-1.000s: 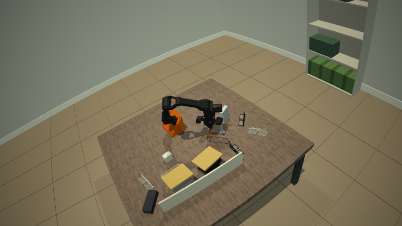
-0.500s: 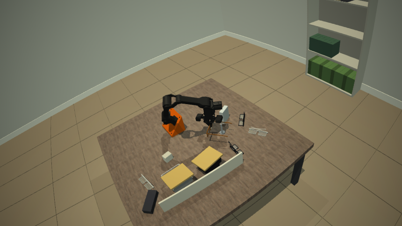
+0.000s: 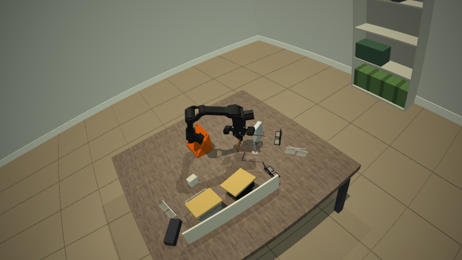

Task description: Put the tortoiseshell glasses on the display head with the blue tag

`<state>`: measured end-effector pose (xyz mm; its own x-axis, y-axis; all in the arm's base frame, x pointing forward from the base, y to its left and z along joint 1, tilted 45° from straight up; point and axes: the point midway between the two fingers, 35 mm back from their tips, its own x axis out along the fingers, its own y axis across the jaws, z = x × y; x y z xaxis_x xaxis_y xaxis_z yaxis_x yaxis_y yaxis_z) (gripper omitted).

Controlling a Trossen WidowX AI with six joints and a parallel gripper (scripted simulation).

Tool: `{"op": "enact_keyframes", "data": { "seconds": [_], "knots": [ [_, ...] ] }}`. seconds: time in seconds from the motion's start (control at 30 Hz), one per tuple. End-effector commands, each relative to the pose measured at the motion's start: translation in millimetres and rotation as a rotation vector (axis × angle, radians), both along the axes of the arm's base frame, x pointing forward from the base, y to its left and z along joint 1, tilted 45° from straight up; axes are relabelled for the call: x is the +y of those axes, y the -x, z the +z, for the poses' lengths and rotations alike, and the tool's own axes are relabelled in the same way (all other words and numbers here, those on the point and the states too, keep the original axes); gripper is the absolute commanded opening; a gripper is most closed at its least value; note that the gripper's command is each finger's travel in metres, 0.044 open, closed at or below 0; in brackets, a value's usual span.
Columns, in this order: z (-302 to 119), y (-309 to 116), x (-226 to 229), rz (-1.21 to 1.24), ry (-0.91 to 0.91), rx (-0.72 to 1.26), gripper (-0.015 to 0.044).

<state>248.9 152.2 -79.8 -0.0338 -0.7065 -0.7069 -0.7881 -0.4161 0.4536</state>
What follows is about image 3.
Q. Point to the black eyeglasses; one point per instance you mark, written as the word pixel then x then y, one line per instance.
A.
pixel 269 170

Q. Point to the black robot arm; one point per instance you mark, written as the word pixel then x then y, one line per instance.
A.
pixel 234 111

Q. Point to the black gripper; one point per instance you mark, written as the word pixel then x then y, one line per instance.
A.
pixel 239 128

